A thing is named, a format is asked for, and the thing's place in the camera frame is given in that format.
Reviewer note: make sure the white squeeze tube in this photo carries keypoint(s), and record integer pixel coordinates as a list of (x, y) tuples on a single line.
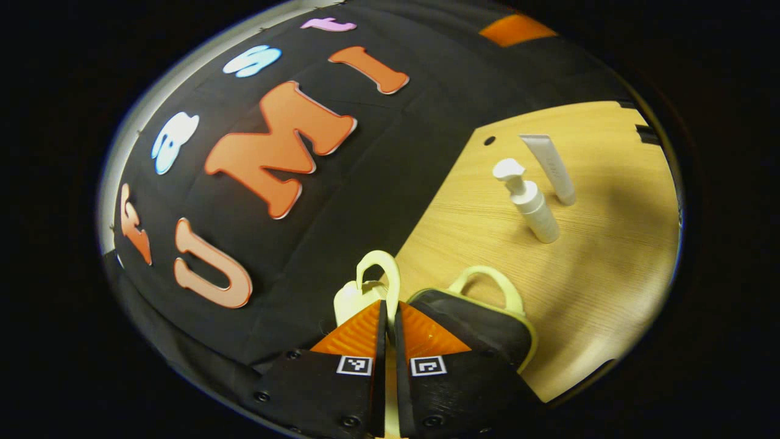
[(551, 164)]

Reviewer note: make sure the pale yellow suitcase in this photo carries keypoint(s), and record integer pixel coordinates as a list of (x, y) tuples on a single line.
[(481, 332)]

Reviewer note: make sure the black table edge bracket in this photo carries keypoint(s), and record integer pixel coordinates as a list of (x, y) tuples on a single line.
[(648, 135), (627, 104)]

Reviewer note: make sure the white pump bottle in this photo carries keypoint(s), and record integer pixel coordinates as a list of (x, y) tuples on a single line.
[(536, 210)]

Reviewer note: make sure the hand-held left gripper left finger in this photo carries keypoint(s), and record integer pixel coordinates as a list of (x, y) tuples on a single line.
[(378, 378)]

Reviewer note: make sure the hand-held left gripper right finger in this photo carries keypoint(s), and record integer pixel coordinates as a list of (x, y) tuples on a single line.
[(403, 390)]

